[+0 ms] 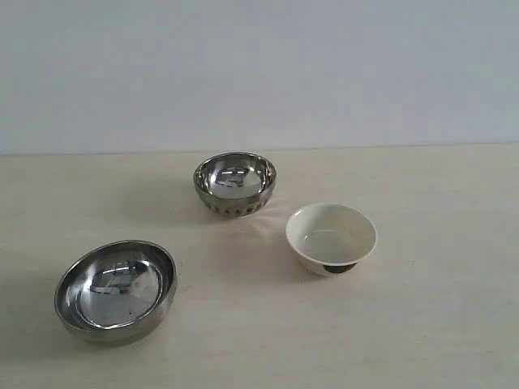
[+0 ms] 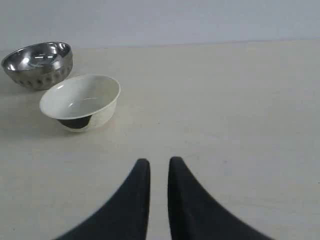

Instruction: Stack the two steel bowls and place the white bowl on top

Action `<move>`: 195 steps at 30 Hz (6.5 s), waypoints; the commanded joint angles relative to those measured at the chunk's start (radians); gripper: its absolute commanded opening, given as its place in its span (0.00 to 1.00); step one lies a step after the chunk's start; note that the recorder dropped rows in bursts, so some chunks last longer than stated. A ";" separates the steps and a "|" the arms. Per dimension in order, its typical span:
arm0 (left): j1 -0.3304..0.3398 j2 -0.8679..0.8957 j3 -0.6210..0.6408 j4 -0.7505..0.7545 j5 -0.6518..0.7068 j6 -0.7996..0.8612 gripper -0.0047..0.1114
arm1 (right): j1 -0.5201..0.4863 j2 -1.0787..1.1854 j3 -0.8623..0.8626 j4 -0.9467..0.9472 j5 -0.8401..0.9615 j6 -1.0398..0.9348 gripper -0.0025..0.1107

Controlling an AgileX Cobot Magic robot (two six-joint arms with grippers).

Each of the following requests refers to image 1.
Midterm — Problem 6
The small patterned steel bowl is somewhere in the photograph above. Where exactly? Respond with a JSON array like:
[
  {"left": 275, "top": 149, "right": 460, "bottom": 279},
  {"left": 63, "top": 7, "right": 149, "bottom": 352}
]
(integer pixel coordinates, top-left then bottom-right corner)
[{"left": 193, "top": 152, "right": 277, "bottom": 218}]

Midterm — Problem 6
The white ceramic bowl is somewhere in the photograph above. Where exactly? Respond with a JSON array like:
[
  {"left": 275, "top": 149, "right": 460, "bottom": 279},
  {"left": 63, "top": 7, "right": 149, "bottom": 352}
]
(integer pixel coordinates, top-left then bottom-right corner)
[{"left": 285, "top": 203, "right": 378, "bottom": 276}]

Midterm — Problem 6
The large steel bowl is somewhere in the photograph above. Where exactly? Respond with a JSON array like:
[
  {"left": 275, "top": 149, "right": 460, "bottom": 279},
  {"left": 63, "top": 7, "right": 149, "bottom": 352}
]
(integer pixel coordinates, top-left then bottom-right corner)
[{"left": 54, "top": 240, "right": 178, "bottom": 346}]

